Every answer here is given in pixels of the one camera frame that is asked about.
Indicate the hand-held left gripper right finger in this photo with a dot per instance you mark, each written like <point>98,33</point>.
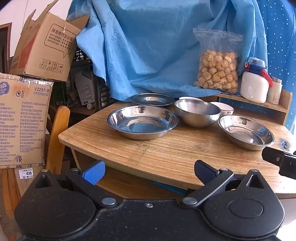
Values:
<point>203,170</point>

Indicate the white water bottle blue lid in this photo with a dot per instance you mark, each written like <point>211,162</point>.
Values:
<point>253,88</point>

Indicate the small white paper box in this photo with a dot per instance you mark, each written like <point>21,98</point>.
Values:
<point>85,92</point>

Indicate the deep stainless steel bowl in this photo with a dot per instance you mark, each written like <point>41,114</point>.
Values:
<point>196,118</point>

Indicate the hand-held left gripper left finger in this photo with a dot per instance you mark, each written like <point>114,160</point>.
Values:
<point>94,172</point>

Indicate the wooden chair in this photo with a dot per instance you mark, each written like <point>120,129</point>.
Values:
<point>61,120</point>

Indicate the clear bag of snacks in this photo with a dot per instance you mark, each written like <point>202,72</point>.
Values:
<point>217,69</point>

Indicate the light blue striped cloth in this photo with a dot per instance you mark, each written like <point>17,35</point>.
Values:
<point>143,46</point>

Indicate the open brown cardboard box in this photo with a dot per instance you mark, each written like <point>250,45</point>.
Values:
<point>46,51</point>

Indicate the white ceramic bowl red rim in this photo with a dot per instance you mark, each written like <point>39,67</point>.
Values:
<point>189,98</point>

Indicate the wooden desktop shelf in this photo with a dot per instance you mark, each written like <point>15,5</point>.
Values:
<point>285,102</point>

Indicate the brown door frame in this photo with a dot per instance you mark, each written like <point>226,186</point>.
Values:
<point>5,39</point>

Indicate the stainless steel plate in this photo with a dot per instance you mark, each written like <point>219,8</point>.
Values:
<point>242,134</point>
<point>150,99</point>
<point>138,125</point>

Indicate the printed cardboard carton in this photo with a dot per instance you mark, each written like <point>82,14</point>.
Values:
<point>23,120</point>

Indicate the blue polka dot cloth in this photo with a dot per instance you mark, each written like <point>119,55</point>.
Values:
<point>282,34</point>

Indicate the white ceramic bowl dark rim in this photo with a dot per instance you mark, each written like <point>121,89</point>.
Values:
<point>227,109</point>

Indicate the small white thermos cup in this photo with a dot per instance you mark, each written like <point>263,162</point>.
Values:
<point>275,92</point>

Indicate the black plastic crate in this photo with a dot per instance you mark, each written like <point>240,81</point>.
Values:
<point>101,92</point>

